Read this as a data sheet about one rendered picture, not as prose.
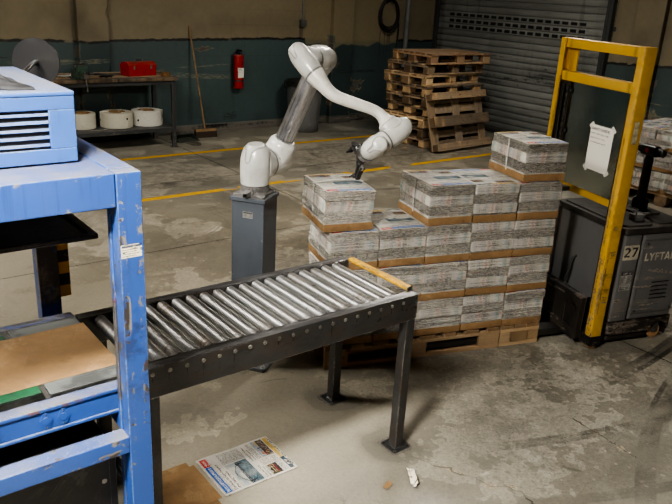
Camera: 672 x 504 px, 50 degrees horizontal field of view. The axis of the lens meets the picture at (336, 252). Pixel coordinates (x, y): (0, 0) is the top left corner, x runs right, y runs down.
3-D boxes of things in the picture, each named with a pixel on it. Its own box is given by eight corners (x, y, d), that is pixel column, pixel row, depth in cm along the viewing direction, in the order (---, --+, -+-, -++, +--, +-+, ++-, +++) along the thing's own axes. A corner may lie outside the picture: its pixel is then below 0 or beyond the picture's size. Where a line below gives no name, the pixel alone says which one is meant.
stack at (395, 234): (303, 340, 445) (308, 212, 416) (468, 321, 484) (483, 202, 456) (323, 370, 411) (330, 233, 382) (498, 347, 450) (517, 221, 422)
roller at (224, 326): (193, 303, 309) (193, 292, 308) (250, 346, 275) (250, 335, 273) (183, 305, 306) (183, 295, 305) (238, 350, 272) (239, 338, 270)
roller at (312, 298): (283, 274, 335) (274, 273, 331) (345, 310, 300) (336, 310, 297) (280, 284, 336) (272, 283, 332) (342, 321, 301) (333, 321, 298)
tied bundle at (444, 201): (397, 208, 435) (400, 170, 427) (439, 205, 445) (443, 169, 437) (426, 227, 402) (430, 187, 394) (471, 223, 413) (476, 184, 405)
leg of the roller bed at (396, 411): (395, 439, 351) (407, 313, 327) (403, 445, 347) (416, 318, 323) (386, 443, 347) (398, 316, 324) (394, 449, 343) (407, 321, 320)
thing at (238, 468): (265, 436, 348) (265, 434, 347) (298, 467, 327) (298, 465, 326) (195, 462, 326) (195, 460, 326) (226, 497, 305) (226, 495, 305)
